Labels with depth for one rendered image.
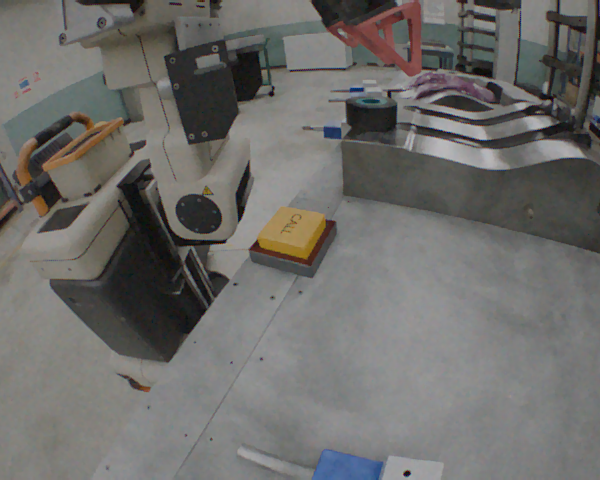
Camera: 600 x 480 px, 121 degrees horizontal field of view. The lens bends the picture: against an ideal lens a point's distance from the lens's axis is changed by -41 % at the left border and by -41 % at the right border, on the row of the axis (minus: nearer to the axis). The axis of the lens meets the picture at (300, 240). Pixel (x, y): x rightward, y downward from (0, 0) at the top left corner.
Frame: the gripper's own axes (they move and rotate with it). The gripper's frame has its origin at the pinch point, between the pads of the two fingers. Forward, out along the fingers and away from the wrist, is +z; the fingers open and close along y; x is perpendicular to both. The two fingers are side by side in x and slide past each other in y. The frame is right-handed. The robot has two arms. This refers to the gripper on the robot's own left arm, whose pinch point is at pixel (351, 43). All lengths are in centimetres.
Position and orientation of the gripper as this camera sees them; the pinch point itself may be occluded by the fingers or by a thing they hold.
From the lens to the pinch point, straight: 77.9
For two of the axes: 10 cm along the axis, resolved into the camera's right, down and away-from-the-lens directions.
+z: 5.5, 6.3, 5.5
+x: -8.3, 3.9, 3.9
